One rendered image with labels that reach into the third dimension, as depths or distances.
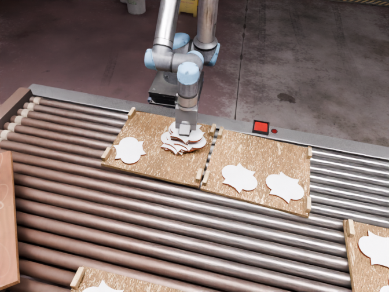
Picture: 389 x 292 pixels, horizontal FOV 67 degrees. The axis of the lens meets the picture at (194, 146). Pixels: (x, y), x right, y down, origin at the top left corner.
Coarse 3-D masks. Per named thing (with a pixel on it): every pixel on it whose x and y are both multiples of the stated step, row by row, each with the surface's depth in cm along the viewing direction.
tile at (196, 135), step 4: (172, 124) 126; (172, 128) 125; (196, 128) 125; (172, 132) 124; (176, 132) 123; (192, 132) 123; (196, 132) 124; (200, 132) 124; (172, 136) 122; (176, 136) 121; (180, 136) 122; (184, 136) 122; (192, 136) 122; (196, 136) 122; (200, 136) 122; (184, 140) 120; (188, 140) 121; (192, 140) 120; (196, 140) 120
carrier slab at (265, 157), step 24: (216, 144) 129; (240, 144) 130; (264, 144) 131; (288, 144) 131; (216, 168) 120; (264, 168) 121; (288, 168) 122; (216, 192) 112; (240, 192) 113; (264, 192) 113
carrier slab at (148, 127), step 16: (144, 112) 141; (128, 128) 134; (144, 128) 134; (160, 128) 135; (208, 128) 136; (112, 144) 127; (144, 144) 127; (160, 144) 128; (208, 144) 129; (112, 160) 120; (144, 160) 121; (160, 160) 122; (176, 160) 122; (192, 160) 122; (160, 176) 116; (176, 176) 116; (192, 176) 117
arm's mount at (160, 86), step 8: (160, 72) 162; (160, 80) 158; (200, 80) 160; (152, 88) 153; (160, 88) 153; (168, 88) 153; (176, 88) 154; (200, 88) 160; (152, 96) 152; (160, 96) 152; (168, 96) 150; (160, 104) 155; (168, 104) 155
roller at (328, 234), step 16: (32, 176) 119; (48, 176) 117; (64, 176) 116; (80, 176) 117; (112, 192) 114; (128, 192) 113; (144, 192) 113; (192, 208) 110; (208, 208) 109; (224, 208) 110; (256, 224) 108; (272, 224) 107; (288, 224) 106; (304, 224) 107; (336, 240) 104
